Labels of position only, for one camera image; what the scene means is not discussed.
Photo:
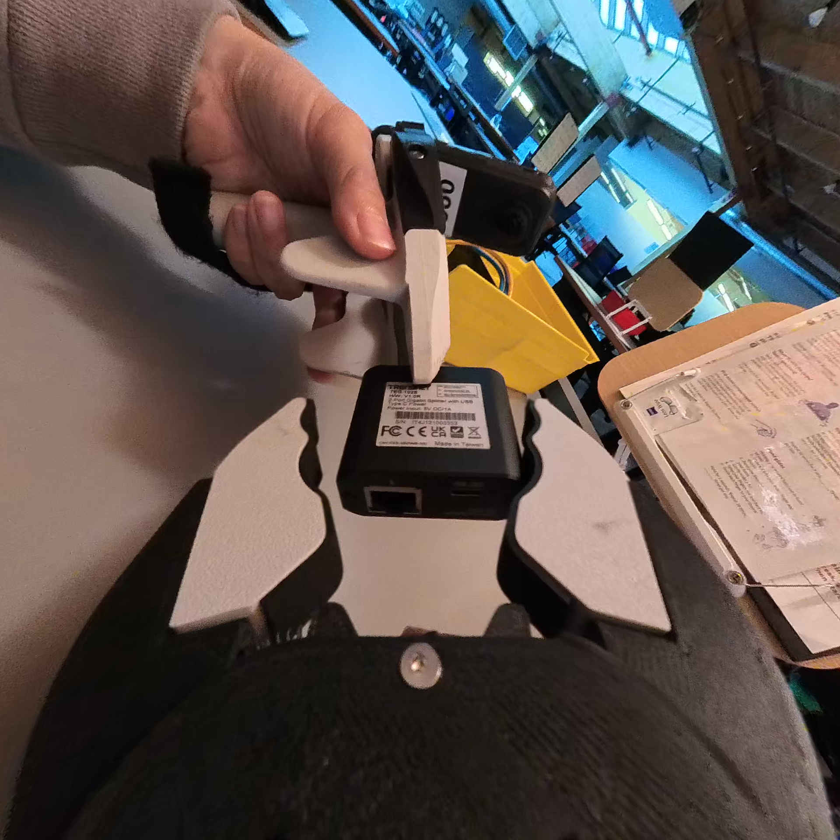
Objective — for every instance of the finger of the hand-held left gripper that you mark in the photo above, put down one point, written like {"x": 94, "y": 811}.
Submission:
{"x": 426, "y": 302}

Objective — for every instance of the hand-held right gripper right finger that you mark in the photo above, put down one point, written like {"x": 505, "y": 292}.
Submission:
{"x": 584, "y": 531}

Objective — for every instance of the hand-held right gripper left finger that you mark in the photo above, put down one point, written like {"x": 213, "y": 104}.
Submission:
{"x": 256, "y": 525}

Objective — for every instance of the black network adapter box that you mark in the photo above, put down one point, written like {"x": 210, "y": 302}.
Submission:
{"x": 426, "y": 472}

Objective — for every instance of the person's left forearm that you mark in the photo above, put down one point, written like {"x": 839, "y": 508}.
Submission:
{"x": 98, "y": 79}

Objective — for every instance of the person's left hand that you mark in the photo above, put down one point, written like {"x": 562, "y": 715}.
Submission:
{"x": 275, "y": 131}

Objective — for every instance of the large yellow plastic bin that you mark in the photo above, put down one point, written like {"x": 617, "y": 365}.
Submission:
{"x": 512, "y": 328}

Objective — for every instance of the white wipe packet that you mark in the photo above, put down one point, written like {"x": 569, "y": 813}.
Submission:
{"x": 676, "y": 410}

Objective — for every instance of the wooden instruction board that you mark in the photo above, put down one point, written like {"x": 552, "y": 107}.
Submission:
{"x": 630, "y": 374}

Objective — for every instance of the red plastic bin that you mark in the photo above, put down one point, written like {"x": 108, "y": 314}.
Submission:
{"x": 623, "y": 315}

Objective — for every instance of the printed instruction sheet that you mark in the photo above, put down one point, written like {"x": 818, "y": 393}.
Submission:
{"x": 754, "y": 472}

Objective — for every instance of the tan board on clear stand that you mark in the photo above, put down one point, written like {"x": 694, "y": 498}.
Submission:
{"x": 666, "y": 295}

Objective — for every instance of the black panel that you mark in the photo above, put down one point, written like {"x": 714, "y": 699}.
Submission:
{"x": 715, "y": 249}

